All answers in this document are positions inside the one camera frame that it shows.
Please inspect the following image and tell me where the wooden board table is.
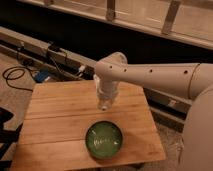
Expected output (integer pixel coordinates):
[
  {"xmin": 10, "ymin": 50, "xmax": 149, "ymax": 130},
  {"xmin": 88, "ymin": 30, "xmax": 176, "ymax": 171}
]
[{"xmin": 10, "ymin": 81, "xmax": 165, "ymax": 171}]

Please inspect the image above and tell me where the green ceramic bowl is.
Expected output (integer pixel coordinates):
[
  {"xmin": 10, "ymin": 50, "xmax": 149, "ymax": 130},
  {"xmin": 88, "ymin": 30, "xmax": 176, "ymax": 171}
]
[{"xmin": 85, "ymin": 121, "xmax": 123, "ymax": 160}]

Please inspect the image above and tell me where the blue box on floor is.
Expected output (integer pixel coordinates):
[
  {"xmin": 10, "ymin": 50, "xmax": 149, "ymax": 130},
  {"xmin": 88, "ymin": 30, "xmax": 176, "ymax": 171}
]
[{"xmin": 34, "ymin": 69, "xmax": 50, "ymax": 83}]

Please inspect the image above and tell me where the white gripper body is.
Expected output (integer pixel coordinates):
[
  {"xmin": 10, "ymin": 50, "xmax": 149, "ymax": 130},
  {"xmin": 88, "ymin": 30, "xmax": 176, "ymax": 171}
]
[{"xmin": 97, "ymin": 79, "xmax": 118, "ymax": 101}]

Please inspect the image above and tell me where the black plug on rail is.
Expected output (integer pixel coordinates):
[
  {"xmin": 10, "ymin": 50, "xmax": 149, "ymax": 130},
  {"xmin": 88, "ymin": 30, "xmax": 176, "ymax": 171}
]
[{"xmin": 47, "ymin": 43, "xmax": 61, "ymax": 53}]

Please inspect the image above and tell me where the black stand at left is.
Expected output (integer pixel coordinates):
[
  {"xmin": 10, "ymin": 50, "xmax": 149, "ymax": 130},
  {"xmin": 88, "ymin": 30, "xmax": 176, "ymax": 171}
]
[{"xmin": 0, "ymin": 107, "xmax": 22, "ymax": 171}]

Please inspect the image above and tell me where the small white bottle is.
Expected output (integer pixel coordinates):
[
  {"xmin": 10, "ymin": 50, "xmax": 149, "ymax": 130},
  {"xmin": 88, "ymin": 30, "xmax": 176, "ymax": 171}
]
[{"xmin": 93, "ymin": 74, "xmax": 111, "ymax": 111}]

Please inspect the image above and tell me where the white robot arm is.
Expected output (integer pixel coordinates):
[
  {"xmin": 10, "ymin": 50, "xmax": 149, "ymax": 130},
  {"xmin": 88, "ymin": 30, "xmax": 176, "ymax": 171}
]
[{"xmin": 94, "ymin": 52, "xmax": 213, "ymax": 171}]

